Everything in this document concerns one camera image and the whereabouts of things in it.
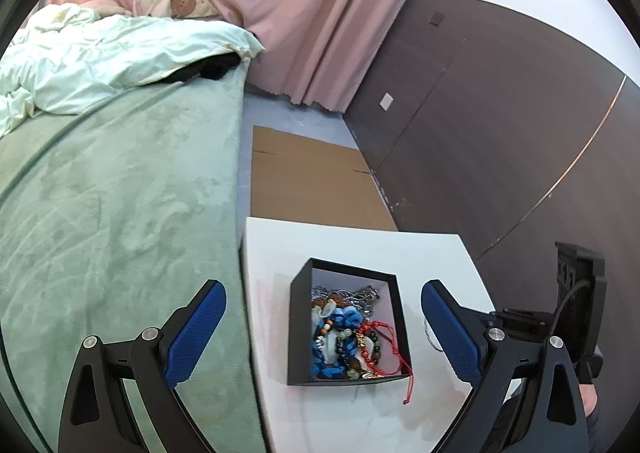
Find silver chain necklace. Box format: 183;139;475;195
350;284;383;319

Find red cord bracelet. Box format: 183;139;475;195
357;322;415;405

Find green bead bracelet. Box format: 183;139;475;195
322;328;361;380

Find green bed blanket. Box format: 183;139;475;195
0;58;266;453

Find bear print pillow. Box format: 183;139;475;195
132;0;221;20

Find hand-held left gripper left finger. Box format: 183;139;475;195
59;279;227;453

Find pale green duvet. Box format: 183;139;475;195
0;3;266;136

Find blue braided bracelet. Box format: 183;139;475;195
311;308;366;380

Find flat cardboard sheet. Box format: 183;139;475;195
250;126;398;232

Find brown seed bead bracelet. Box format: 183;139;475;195
312;294;351;316

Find dark mixed bead bracelet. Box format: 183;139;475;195
356;330;385;365

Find black jewelry box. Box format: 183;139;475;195
287;258;413;388

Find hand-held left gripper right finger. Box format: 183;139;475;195
421;279;590;453

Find black cloth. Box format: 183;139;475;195
167;53;242;83

